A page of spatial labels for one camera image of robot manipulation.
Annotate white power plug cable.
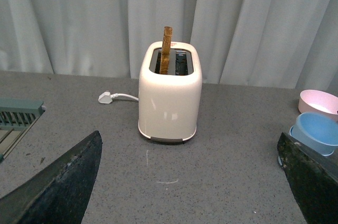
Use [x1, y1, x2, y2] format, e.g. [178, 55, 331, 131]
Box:
[98, 90, 139, 105]

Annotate cream white toaster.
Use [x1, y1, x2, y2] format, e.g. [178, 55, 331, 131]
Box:
[138, 41, 202, 143]

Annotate blue cup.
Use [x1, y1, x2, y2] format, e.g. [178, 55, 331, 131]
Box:
[290, 112, 337, 156]
[277, 125, 337, 166]

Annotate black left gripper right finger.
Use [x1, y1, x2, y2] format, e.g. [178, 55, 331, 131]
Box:
[276, 132, 338, 224]

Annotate grey curtain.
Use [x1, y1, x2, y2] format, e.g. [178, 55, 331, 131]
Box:
[1, 0, 337, 93]

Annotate green dish rack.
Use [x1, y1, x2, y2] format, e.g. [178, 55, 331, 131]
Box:
[1, 97, 45, 162]

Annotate pink bowl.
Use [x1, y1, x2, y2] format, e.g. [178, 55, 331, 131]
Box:
[298, 89, 337, 122]

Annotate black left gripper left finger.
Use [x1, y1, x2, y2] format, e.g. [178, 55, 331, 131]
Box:
[1, 131, 102, 223]

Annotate brown toast slice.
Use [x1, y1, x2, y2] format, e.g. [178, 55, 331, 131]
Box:
[159, 26, 173, 74]

